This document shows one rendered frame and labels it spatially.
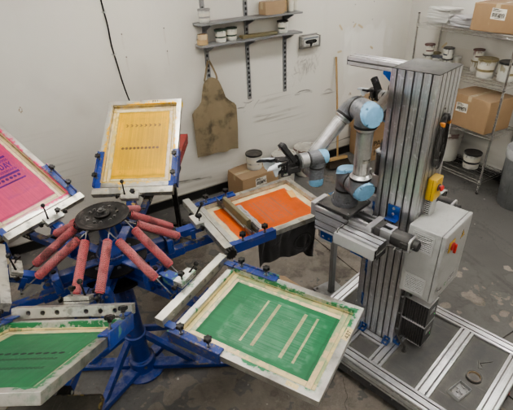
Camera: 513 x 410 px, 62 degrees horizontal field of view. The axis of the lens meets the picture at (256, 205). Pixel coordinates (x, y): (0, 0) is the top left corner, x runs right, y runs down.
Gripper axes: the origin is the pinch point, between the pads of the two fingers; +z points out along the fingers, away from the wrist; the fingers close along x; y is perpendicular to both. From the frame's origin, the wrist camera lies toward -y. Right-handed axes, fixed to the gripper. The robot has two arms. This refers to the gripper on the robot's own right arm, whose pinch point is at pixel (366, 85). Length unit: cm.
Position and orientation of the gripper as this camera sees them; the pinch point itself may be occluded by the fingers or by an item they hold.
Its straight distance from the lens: 327.4
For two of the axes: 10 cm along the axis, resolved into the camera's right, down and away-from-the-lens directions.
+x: 9.3, -3.2, 1.8
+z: -3.2, -4.8, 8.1
